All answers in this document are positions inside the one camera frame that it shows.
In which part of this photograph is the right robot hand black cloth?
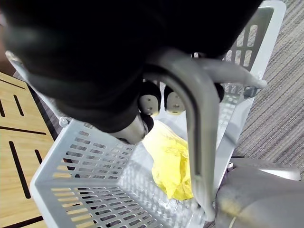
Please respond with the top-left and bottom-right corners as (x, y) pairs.
(0, 0), (263, 146)

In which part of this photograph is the white slotted plastic basket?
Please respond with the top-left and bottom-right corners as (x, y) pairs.
(6, 0), (287, 228)

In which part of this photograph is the grey basket handle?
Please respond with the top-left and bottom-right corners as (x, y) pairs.
(142, 48), (220, 220)
(193, 57), (268, 90)

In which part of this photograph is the yellow leafy vegetable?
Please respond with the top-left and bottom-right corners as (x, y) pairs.
(142, 120), (194, 200)

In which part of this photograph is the wooden slotted board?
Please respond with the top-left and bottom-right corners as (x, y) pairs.
(0, 71), (72, 228)

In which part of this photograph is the silver robot leg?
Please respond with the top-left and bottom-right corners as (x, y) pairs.
(215, 158), (304, 228)

